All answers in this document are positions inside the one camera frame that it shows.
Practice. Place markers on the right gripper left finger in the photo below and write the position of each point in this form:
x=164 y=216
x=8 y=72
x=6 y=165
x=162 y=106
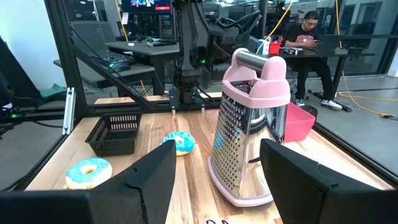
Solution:
x=149 y=186

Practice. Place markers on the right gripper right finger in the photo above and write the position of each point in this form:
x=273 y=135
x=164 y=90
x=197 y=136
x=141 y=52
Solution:
x=311 y=193

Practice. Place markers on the blue frosted donut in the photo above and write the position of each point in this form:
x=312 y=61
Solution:
x=99 y=172
x=183 y=141

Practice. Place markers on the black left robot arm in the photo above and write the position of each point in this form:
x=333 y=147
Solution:
x=189 y=62

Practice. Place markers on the white blue box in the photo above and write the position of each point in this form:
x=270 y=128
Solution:
x=263 y=46

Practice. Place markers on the red box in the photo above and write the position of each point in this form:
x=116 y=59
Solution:
x=275 y=48

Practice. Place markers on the black plastic basket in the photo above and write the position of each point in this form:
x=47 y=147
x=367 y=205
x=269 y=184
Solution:
x=113 y=137

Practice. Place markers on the pink plastic bin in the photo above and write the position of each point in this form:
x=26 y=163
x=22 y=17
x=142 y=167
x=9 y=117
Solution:
x=298 y=127

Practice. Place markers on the person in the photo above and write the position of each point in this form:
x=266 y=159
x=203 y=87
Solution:
x=306 y=40

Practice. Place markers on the person's shoe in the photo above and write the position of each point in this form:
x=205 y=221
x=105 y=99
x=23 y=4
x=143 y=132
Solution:
x=331 y=104
x=300 y=102

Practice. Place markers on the pink steel box grater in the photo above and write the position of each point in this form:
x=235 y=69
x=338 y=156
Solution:
x=248 y=124

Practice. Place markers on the grey desk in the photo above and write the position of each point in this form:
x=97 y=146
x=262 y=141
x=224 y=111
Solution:
x=146 y=49

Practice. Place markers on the grey laptop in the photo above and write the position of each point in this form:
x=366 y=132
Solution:
x=331 y=45

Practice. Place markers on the black computer mouse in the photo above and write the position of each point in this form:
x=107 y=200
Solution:
x=119 y=66

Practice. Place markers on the black desk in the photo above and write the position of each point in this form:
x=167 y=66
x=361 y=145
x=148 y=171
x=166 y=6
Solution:
x=357 y=54

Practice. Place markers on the black keyboard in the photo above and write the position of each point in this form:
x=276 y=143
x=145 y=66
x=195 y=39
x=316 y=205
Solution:
x=112 y=57

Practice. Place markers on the green cloth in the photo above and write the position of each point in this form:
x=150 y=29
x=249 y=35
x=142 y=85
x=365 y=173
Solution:
x=53 y=91

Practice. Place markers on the wall screen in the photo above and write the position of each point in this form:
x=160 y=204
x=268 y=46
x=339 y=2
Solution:
x=146 y=5

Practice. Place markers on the silver aluminium bracket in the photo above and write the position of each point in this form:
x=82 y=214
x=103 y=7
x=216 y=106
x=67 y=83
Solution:
x=68 y=112

